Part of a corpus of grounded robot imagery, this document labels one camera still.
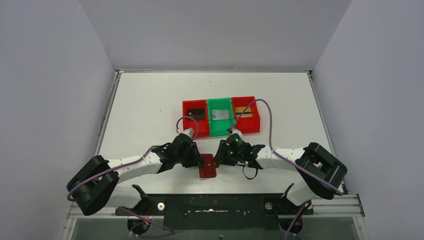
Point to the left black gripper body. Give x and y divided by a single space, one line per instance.
193 154

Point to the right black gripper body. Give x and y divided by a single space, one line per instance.
228 156

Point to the red leather card holder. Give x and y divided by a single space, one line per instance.
208 169

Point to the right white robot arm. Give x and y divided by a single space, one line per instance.
321 172

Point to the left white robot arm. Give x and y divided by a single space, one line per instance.
98 183

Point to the black credit card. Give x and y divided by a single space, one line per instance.
197 113

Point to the silver credit card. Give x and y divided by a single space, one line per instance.
218 114

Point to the gold credit card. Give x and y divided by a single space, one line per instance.
243 112

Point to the right red plastic bin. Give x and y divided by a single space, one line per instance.
250 121

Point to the red plastic bin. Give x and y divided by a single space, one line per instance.
250 121
201 127

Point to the green plastic bin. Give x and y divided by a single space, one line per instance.
219 127

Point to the left red plastic bin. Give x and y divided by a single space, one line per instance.
201 127

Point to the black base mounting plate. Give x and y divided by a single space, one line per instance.
267 211

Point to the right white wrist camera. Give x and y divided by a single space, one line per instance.
235 131

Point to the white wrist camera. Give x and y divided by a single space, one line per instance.
189 132
235 131

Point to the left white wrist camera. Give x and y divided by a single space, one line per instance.
189 132

